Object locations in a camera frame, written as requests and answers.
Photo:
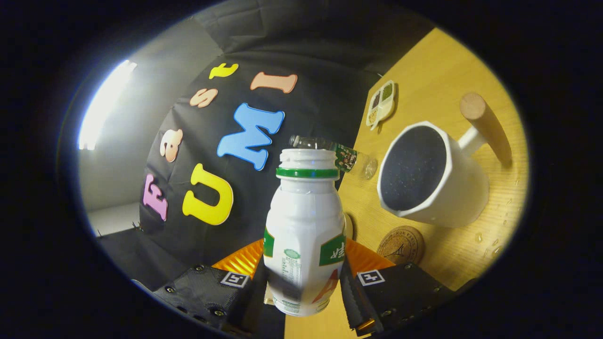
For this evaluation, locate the white divided tray of beans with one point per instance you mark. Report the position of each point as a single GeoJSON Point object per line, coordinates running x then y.
{"type": "Point", "coordinates": [379, 113]}

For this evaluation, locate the round white plate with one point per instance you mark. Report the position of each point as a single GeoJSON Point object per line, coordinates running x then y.
{"type": "Point", "coordinates": [349, 227]}

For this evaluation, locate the white juice bottle green band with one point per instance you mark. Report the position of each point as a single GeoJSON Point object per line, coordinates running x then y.
{"type": "Point", "coordinates": [304, 221]}

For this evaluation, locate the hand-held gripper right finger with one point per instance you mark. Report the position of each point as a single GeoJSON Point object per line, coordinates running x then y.
{"type": "Point", "coordinates": [405, 292]}

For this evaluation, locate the clear plastic water bottle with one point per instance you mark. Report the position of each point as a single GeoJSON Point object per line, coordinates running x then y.
{"type": "Point", "coordinates": [348, 157]}

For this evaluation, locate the round cork coaster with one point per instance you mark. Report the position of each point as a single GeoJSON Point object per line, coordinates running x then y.
{"type": "Point", "coordinates": [400, 245]}

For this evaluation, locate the wooden table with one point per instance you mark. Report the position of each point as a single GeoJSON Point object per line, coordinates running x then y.
{"type": "Point", "coordinates": [424, 70]}

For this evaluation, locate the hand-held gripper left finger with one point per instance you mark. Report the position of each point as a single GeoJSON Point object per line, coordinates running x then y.
{"type": "Point", "coordinates": [202, 294]}

